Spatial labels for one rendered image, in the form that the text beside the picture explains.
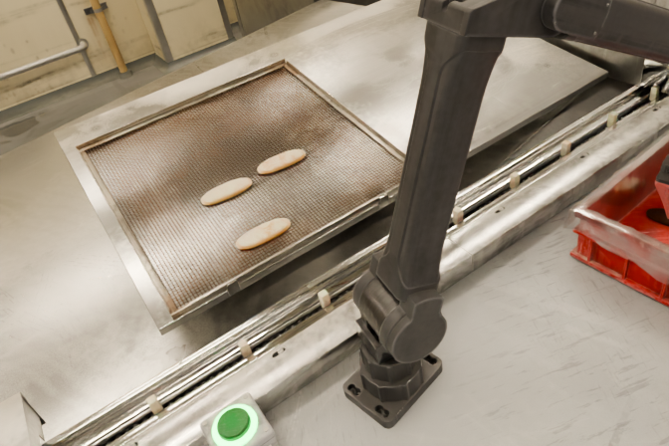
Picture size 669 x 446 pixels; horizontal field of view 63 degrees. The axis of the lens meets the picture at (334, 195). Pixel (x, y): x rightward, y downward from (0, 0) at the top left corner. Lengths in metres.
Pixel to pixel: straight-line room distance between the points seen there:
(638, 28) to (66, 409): 0.90
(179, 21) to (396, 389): 3.74
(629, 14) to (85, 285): 0.96
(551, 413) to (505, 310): 0.17
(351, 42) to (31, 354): 0.95
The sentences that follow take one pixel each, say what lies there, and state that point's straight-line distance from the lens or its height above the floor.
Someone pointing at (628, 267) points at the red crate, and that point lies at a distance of 0.91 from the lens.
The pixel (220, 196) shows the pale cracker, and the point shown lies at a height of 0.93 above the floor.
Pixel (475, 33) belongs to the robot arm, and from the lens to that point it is 0.51.
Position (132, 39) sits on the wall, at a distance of 4.50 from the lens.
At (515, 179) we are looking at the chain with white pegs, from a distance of 1.04.
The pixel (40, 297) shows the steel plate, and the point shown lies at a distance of 1.17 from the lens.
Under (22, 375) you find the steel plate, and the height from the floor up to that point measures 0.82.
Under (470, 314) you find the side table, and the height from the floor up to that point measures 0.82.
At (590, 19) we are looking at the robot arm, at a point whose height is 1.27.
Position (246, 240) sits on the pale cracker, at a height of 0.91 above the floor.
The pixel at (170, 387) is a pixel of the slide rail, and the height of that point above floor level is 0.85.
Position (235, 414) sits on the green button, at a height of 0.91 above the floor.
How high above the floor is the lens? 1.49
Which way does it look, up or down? 37 degrees down
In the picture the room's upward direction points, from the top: 12 degrees counter-clockwise
